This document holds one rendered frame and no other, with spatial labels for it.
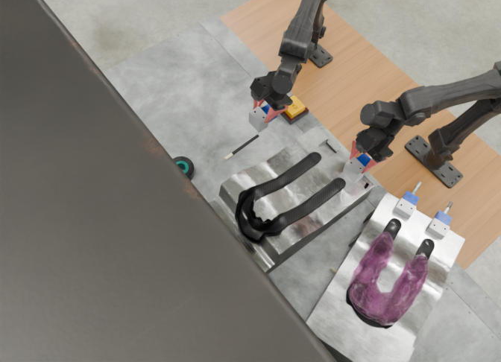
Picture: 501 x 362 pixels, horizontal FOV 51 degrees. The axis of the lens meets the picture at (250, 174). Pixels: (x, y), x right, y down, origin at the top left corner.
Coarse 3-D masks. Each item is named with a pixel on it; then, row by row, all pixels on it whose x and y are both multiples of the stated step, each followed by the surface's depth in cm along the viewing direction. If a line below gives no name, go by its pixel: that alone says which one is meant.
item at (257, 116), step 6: (258, 108) 155; (264, 108) 157; (252, 114) 154; (258, 114) 154; (264, 114) 154; (252, 120) 156; (258, 120) 153; (264, 120) 153; (258, 126) 155; (264, 126) 156; (258, 132) 157
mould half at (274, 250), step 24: (312, 144) 159; (264, 168) 154; (288, 168) 155; (312, 168) 156; (336, 168) 156; (288, 192) 151; (312, 192) 152; (360, 192) 153; (264, 216) 142; (312, 216) 149; (336, 216) 151; (240, 240) 147; (264, 240) 142; (288, 240) 140; (264, 264) 144
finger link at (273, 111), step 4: (268, 96) 147; (268, 100) 147; (272, 100) 147; (268, 104) 148; (272, 104) 148; (272, 108) 147; (276, 108) 147; (280, 108) 148; (284, 108) 150; (288, 108) 152; (268, 112) 150; (272, 112) 148; (276, 112) 149; (280, 112) 153; (268, 116) 151; (272, 116) 153; (268, 120) 153
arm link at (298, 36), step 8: (304, 0) 140; (312, 0) 140; (320, 0) 142; (304, 8) 139; (312, 8) 139; (296, 16) 139; (304, 16) 138; (312, 16) 139; (296, 24) 138; (304, 24) 138; (312, 24) 139; (288, 32) 137; (296, 32) 137; (304, 32) 137; (288, 40) 137; (296, 40) 137; (304, 40) 137; (288, 48) 138; (296, 48) 137; (304, 48) 137; (304, 56) 138
